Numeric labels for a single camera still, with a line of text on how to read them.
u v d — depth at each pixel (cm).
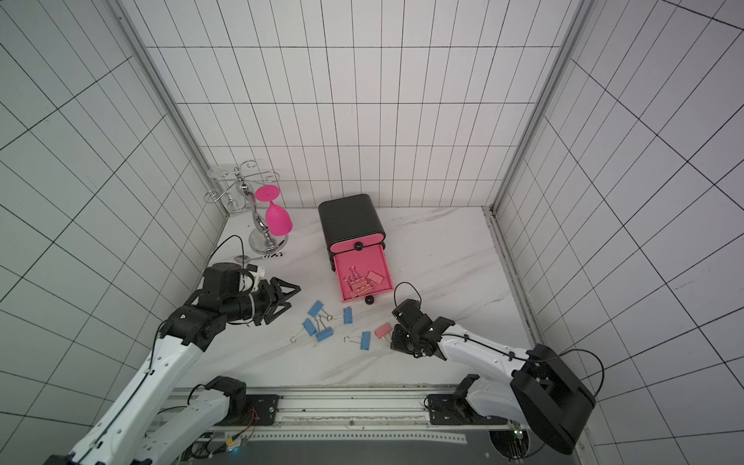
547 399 41
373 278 92
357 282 92
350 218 95
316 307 91
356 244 90
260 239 109
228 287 57
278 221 93
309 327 88
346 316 90
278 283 67
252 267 71
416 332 64
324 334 85
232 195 99
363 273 92
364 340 85
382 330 88
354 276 93
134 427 40
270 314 65
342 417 73
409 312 67
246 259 102
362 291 90
